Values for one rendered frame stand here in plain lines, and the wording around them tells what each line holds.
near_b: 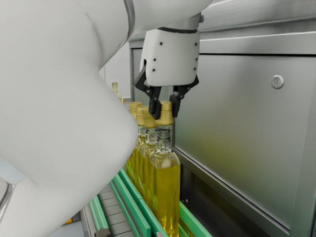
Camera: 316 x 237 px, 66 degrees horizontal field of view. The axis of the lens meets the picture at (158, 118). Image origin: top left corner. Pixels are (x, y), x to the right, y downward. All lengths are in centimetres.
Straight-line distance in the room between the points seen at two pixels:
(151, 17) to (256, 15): 27
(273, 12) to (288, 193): 29
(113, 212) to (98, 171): 55
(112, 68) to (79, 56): 636
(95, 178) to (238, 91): 38
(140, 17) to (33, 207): 17
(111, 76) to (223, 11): 605
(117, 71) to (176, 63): 613
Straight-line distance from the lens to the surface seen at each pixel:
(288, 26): 46
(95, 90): 16
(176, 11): 26
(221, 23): 55
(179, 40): 43
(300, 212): 45
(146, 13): 24
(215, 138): 57
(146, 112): 53
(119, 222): 67
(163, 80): 44
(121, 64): 657
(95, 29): 18
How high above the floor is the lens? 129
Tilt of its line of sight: 15 degrees down
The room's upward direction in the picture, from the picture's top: straight up
